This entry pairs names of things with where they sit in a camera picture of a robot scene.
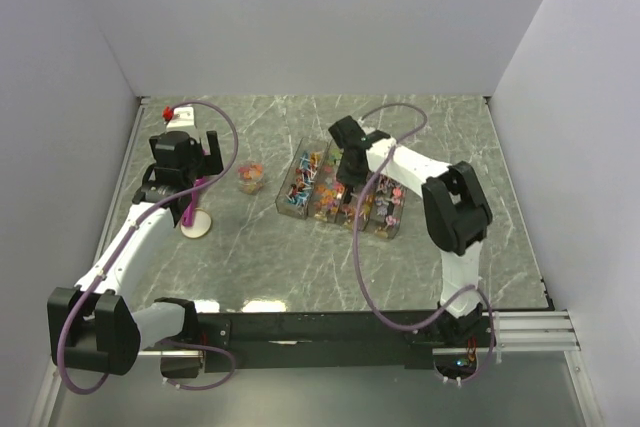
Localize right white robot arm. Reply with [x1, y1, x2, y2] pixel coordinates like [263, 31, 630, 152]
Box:
[329, 116, 494, 346]

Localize black base beam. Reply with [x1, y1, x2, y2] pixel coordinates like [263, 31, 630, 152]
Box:
[144, 309, 501, 374]

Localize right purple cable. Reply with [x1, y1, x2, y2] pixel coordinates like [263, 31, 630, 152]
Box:
[352, 102, 501, 388]

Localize white gold jar lid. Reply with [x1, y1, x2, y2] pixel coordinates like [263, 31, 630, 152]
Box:
[180, 208, 212, 239]

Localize magenta plastic scoop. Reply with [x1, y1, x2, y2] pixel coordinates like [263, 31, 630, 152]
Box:
[181, 176, 207, 228]

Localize clear compartment candy box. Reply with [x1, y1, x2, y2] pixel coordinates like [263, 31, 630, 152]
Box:
[275, 137, 407, 240]

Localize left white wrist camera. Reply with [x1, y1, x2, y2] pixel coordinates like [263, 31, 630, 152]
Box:
[163, 105, 196, 131]

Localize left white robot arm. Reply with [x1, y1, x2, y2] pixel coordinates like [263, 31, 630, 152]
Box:
[47, 131, 224, 376]

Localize clear plastic jar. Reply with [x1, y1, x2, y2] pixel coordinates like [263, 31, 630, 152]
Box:
[237, 161, 265, 195]

